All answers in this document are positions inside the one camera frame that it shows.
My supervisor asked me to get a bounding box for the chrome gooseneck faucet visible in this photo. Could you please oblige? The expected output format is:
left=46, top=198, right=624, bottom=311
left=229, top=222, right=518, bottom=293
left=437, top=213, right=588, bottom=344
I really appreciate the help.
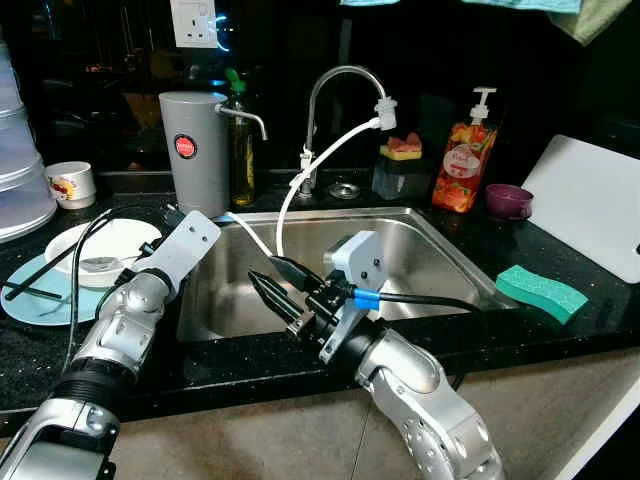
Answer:
left=299, top=65, right=393, bottom=198

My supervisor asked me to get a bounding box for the dark sponge holder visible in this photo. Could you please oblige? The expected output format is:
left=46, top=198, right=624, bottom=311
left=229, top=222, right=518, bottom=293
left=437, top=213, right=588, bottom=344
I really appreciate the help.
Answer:
left=371, top=155, right=434, bottom=202

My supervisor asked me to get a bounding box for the black chopstick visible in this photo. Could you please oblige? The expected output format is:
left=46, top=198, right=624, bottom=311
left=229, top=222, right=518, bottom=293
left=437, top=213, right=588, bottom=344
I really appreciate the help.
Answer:
left=0, top=282, right=79, bottom=301
left=3, top=243, right=89, bottom=301

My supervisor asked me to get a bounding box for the white wall socket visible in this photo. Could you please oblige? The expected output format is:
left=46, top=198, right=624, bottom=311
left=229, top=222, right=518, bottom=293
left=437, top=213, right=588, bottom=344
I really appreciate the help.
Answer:
left=169, top=0, right=220, bottom=50

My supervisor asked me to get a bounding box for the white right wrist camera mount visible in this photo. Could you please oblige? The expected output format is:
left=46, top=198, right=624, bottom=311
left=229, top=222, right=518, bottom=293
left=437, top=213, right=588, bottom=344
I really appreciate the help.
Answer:
left=318, top=230, right=387, bottom=364

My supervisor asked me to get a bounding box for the white printed cup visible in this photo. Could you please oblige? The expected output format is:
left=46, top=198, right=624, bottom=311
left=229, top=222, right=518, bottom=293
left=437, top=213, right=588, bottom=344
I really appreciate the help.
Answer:
left=45, top=161, right=98, bottom=212

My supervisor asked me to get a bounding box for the red yellow sponge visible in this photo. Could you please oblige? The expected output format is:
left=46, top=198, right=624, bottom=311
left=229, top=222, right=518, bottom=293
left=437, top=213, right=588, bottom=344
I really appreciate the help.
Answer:
left=384, top=132, right=424, bottom=162

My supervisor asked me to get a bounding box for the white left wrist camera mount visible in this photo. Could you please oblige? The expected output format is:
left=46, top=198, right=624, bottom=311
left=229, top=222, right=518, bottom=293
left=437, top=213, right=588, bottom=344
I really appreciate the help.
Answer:
left=133, top=210, right=222, bottom=288

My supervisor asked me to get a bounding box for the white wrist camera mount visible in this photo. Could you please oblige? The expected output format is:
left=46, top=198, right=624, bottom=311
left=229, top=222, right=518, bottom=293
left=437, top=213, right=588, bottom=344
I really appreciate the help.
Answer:
left=133, top=210, right=222, bottom=288
left=318, top=230, right=387, bottom=364

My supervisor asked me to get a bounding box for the white filter outlet tube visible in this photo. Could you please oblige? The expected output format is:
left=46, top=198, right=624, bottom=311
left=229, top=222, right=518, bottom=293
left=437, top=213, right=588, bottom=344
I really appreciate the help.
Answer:
left=224, top=211, right=278, bottom=258

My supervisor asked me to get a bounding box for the oil bottle with green cap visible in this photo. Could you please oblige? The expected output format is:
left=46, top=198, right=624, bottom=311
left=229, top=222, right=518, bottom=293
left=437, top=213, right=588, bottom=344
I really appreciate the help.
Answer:
left=227, top=67, right=258, bottom=208

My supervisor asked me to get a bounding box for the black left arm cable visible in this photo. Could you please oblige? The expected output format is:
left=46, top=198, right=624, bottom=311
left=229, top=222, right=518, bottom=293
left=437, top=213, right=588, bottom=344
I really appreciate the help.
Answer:
left=64, top=204, right=189, bottom=373

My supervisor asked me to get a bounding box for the white bowl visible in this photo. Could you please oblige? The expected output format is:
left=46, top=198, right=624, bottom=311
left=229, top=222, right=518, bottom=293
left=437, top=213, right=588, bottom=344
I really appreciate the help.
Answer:
left=44, top=218, right=164, bottom=290

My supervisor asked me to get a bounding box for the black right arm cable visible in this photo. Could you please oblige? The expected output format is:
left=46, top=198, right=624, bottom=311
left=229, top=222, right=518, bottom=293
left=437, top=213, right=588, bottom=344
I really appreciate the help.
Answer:
left=350, top=288, right=488, bottom=314

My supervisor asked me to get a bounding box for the translucent plastic container stack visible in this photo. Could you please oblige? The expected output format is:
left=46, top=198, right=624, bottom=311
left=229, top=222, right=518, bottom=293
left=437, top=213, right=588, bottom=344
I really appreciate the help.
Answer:
left=0, top=40, right=59, bottom=245

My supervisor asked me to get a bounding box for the white faucet hose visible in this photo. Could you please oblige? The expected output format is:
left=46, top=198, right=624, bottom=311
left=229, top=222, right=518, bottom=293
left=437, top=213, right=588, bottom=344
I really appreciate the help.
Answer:
left=274, top=118, right=383, bottom=258

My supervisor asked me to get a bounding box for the grey water filter canister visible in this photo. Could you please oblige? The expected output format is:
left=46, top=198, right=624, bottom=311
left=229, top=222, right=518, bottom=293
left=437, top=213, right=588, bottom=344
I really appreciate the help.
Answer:
left=159, top=91, right=269, bottom=220

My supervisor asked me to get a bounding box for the stainless steel sink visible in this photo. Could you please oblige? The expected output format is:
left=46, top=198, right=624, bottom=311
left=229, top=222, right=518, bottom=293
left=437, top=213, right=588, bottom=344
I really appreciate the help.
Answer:
left=177, top=206, right=517, bottom=344

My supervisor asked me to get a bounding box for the chrome countertop hole cover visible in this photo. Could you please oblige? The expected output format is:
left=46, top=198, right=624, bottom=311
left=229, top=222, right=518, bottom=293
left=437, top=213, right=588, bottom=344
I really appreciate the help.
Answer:
left=327, top=179, right=362, bottom=200

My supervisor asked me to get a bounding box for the orange dish soap pump bottle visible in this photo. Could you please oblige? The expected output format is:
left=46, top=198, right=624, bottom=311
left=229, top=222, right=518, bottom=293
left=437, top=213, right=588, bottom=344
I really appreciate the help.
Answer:
left=431, top=87, right=500, bottom=214

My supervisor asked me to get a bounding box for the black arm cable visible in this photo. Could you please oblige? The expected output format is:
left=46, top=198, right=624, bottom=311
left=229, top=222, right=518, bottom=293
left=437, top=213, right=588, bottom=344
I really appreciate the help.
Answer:
left=64, top=204, right=189, bottom=373
left=350, top=288, right=488, bottom=314

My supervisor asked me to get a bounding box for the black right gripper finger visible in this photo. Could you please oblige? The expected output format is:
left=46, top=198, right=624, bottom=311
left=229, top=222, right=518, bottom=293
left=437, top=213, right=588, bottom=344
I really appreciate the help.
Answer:
left=248, top=272, right=301, bottom=319
left=268, top=256, right=329, bottom=291

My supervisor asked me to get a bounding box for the light blue plate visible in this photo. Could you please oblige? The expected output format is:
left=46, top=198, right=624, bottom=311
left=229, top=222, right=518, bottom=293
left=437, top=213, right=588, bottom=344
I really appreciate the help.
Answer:
left=0, top=252, right=113, bottom=328

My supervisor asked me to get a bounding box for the white cutting board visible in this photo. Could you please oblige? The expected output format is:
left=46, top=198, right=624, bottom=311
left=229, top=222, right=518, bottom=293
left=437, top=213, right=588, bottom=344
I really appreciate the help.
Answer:
left=519, top=134, right=640, bottom=285

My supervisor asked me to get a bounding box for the purple cup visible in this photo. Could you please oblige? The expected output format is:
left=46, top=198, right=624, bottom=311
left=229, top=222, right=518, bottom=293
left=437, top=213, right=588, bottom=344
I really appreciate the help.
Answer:
left=486, top=183, right=535, bottom=222

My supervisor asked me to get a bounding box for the olive green hanging cloth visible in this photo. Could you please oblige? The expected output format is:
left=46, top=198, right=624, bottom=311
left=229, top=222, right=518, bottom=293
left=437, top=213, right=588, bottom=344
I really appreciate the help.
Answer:
left=547, top=0, right=634, bottom=47

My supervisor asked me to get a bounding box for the green sponge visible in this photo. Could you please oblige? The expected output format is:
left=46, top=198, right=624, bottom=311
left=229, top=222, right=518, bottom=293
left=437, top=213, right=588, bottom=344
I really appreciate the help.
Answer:
left=495, top=264, right=590, bottom=325

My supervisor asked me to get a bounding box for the white faucet adapter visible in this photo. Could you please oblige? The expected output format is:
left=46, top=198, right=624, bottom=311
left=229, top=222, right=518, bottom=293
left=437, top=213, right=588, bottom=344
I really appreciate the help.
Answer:
left=374, top=97, right=399, bottom=132

